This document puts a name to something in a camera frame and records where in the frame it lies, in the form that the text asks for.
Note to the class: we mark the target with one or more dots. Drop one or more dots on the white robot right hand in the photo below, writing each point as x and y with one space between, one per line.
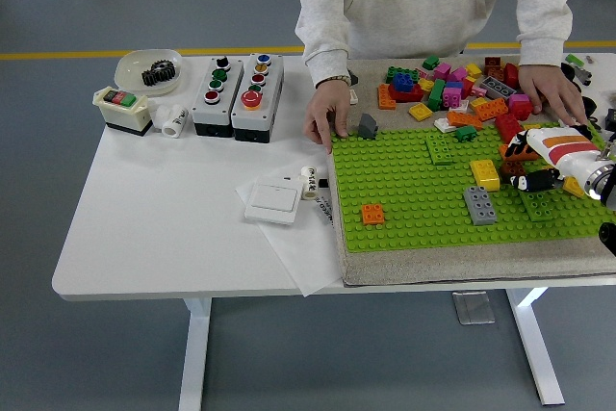
563 146

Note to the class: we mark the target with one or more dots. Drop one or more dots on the person's right hand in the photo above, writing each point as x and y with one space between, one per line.
329 108

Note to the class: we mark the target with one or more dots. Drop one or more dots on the person's left hand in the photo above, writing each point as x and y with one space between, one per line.
548 86

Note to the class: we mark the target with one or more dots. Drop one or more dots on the yellow curved eight-stud brick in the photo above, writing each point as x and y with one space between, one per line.
485 174

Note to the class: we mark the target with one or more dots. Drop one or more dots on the green studded baseplate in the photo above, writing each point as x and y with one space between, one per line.
409 189

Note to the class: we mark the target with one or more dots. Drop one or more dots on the person's left forearm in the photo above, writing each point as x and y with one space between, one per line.
544 31

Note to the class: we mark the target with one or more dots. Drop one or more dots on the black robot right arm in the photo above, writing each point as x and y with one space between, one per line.
599 182

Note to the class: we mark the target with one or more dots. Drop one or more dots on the person's right forearm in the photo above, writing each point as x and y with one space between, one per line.
327 55

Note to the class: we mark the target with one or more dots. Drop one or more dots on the black brick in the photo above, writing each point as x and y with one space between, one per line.
583 132

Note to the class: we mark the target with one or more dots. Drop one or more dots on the orange eight-stud brick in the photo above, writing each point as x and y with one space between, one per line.
492 109
385 99
529 157
463 120

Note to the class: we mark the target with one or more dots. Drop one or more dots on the dark grey slope brick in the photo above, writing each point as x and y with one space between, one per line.
353 78
367 126

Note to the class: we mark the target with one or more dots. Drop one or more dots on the yellow four-stud brick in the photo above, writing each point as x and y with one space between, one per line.
573 186

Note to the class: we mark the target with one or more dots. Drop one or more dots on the dark grey eight-stud brick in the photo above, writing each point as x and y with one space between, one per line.
499 89

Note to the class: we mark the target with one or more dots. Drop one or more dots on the large red brick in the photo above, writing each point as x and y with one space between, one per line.
507 126

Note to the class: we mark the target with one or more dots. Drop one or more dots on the dark brown brick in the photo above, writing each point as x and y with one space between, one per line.
493 64

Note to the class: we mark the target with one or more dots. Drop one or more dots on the small pink brick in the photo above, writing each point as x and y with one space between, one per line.
479 90

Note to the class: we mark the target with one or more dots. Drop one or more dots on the small yellow brick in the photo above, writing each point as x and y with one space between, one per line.
479 103
426 85

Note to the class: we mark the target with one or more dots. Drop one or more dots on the green eight-stud brick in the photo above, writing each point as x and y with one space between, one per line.
395 74

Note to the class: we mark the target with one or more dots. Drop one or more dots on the blue four-stud brick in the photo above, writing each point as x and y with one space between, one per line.
403 83

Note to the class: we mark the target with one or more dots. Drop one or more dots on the small dark green brick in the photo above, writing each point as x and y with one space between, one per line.
465 133

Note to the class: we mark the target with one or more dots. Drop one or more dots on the magenta four-stud brick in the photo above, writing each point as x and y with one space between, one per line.
452 97

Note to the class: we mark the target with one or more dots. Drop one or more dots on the light grey eight-stud brick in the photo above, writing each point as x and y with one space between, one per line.
480 205

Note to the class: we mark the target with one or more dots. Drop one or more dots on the long green brick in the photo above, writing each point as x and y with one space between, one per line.
435 95

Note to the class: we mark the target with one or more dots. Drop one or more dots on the white brick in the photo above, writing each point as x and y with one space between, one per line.
443 125

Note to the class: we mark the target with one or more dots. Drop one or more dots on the orange four-stud brick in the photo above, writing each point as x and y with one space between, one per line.
373 214

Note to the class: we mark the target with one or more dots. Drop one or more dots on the white square tile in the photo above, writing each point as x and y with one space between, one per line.
354 97

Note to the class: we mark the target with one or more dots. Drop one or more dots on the small green block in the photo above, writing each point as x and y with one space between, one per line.
574 59

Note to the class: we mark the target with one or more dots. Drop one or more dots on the grey metal part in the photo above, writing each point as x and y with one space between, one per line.
583 75

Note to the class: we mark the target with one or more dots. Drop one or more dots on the small black box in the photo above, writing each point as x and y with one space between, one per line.
611 118

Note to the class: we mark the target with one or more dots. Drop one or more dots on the green flat eight-stud plate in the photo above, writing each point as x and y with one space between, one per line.
441 150
541 206

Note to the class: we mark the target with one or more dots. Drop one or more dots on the small white labelled cylinder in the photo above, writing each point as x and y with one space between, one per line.
308 185

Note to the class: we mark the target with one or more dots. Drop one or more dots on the grey emergency-stop control box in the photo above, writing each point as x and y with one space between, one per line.
248 122

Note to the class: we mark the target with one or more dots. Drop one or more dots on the small white tile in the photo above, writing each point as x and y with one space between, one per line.
462 104

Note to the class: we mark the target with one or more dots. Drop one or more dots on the yellow flat square tile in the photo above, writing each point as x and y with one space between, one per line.
421 111

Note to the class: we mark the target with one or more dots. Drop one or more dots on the grey four-button control box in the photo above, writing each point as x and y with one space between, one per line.
207 115

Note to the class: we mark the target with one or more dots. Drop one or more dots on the white paper sheet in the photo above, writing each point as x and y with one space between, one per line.
298 257

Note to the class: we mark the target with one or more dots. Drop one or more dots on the white pipe fitting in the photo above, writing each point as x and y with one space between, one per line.
173 124

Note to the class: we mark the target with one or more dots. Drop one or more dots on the grey-brown mat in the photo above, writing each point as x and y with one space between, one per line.
385 266

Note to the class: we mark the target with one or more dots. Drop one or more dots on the black gear stack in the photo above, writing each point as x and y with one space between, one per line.
159 74

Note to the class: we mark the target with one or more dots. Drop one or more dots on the silver floor plate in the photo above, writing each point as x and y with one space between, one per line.
474 307

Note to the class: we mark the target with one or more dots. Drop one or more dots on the white plastic bowl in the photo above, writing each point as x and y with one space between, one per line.
127 69

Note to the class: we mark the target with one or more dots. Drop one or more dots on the white table leg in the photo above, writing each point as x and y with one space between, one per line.
541 358
195 358

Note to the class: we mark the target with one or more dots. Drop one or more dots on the white wall switch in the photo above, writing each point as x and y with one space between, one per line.
272 201

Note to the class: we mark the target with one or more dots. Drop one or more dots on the cream red-green switch box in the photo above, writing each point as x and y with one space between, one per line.
120 115

